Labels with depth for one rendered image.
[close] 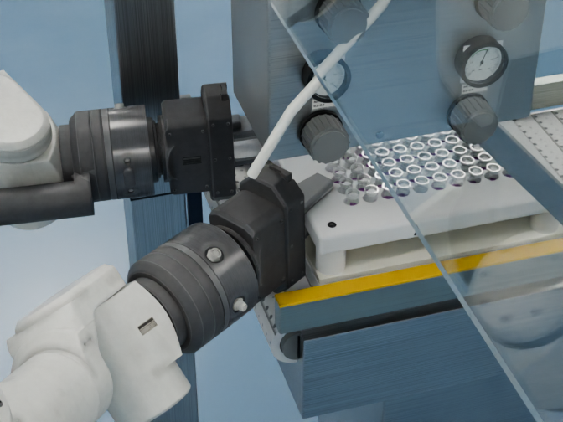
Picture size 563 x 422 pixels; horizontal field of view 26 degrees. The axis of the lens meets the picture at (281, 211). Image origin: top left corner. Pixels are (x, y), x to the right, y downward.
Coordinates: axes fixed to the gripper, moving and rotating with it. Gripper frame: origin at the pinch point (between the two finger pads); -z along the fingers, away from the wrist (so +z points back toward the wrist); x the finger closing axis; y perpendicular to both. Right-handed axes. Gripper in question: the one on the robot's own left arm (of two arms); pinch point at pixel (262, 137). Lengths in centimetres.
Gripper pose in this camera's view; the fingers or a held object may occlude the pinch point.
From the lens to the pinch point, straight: 118.7
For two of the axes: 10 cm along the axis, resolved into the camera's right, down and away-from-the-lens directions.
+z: -9.9, 1.1, -1.1
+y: 1.5, 6.0, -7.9
